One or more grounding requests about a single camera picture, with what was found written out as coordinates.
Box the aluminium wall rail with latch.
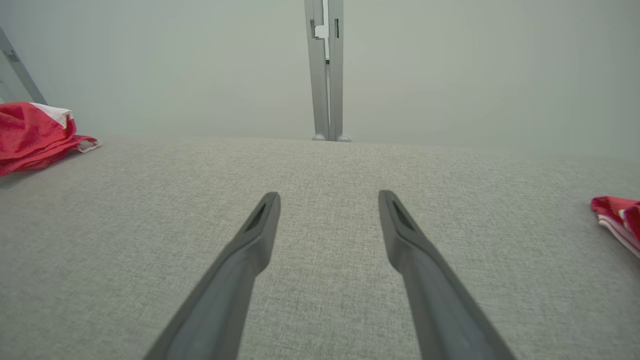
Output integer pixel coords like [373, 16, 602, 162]
[304, 0, 352, 143]
[0, 27, 49, 106]

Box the red and white garment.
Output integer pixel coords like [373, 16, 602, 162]
[0, 102, 102, 178]

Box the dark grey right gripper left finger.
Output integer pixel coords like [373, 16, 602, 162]
[143, 192, 282, 360]

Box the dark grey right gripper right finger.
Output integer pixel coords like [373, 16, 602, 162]
[378, 190, 516, 360]

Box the red garment with white stripes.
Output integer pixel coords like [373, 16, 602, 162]
[590, 195, 640, 260]

